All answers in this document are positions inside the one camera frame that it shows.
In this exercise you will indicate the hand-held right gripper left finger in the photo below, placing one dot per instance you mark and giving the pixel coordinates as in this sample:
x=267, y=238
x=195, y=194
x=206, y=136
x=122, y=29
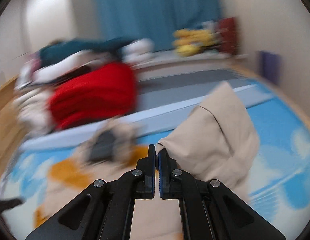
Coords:
x=152, y=172

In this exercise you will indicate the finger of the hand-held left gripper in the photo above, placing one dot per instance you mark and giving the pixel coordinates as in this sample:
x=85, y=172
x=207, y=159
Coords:
x=8, y=203

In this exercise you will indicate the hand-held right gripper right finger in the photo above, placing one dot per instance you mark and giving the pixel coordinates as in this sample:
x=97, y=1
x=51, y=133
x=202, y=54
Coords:
x=162, y=177

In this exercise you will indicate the beige and yellow jacket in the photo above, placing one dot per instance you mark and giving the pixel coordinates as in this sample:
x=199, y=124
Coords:
x=220, y=135

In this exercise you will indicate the pile of white clothes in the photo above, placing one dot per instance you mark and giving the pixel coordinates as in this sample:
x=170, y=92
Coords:
x=29, y=110

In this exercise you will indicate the red knitted sweater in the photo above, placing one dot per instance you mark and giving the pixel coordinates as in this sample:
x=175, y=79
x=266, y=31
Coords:
x=94, y=97

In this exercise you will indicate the grey striped blanket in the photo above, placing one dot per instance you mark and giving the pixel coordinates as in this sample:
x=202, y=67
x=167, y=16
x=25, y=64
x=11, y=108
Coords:
x=195, y=80

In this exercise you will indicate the blue printed mat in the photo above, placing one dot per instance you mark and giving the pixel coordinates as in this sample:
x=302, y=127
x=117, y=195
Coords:
x=275, y=135

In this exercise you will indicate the white cloth bundle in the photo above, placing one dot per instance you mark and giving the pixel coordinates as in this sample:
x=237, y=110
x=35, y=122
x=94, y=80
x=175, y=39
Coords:
x=139, y=50

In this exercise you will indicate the yellow plush toys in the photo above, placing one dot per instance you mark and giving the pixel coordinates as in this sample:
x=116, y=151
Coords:
x=192, y=41

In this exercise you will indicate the teal cloth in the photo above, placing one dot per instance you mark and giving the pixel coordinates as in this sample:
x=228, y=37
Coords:
x=69, y=48

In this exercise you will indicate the purple box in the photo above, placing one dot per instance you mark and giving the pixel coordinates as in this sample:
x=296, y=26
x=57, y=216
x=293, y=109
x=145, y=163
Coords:
x=269, y=66

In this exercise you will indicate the blue curtain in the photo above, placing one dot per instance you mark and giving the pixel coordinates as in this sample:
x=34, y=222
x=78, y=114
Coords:
x=155, y=12

